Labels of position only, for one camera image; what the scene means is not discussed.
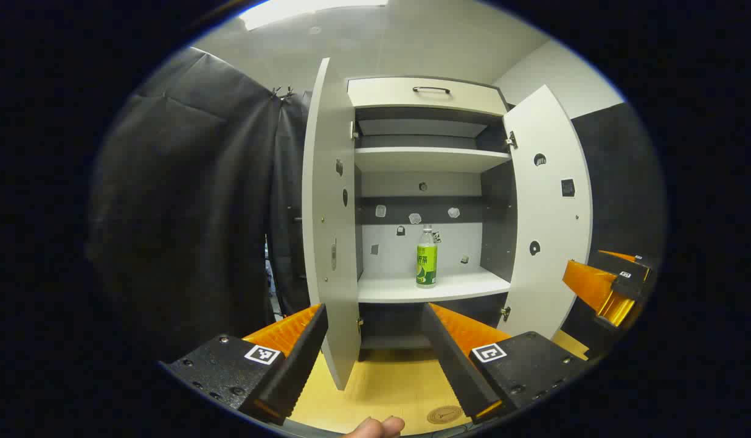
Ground white and grey cabinet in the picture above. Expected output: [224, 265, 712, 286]
[347, 75, 519, 364]

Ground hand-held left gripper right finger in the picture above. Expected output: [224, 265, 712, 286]
[421, 302, 589, 425]

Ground white cabinet drawer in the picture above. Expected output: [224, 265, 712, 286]
[347, 77, 508, 117]

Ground ceiling light panel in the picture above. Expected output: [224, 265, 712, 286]
[238, 0, 389, 31]

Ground black backdrop cloth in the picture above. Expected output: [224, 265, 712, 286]
[86, 47, 312, 366]
[561, 102, 666, 360]

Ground white cabinet shelf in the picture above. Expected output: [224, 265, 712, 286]
[355, 147, 512, 174]
[357, 266, 511, 304]

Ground round brown coaster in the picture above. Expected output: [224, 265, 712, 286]
[426, 405, 465, 425]

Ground green label plastic bottle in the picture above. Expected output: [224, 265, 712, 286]
[416, 225, 438, 289]

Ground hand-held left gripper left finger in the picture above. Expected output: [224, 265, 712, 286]
[159, 303, 328, 426]

